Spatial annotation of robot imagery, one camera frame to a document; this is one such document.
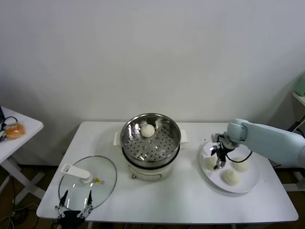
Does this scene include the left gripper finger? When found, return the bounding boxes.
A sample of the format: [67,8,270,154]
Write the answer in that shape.
[55,189,70,219]
[77,190,94,219]

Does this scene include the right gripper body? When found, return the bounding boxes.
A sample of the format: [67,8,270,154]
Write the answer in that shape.
[218,135,240,155]

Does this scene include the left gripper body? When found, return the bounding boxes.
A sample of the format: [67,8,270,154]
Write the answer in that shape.
[58,209,88,229]

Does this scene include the white steamed baozi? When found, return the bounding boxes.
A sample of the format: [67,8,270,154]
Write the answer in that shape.
[232,156,250,172]
[205,156,217,170]
[140,124,156,138]
[222,169,241,186]

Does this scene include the stainless steel steamer basket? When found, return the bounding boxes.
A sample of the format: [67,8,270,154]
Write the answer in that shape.
[113,113,189,166]

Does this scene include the white round plate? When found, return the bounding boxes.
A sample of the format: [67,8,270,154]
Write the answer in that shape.
[199,139,260,194]

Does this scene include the white side table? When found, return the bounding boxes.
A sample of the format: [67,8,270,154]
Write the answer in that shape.
[0,106,45,206]

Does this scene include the white electric cooker base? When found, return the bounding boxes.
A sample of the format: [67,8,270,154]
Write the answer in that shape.
[115,140,181,183]

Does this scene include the packaged orange bread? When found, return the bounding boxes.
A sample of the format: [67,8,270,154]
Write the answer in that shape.
[5,123,25,139]

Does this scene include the white shelf table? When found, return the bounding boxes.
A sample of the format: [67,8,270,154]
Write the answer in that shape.
[292,92,305,107]

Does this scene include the pale green appliance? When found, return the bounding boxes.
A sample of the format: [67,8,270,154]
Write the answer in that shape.
[292,73,305,96]

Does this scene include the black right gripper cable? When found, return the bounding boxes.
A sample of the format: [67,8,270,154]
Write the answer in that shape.
[225,150,253,163]

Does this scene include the glass lid with white handle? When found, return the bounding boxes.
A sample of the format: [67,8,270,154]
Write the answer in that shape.
[58,155,118,214]

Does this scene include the black cable loop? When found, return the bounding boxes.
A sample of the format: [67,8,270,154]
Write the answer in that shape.
[1,116,19,127]

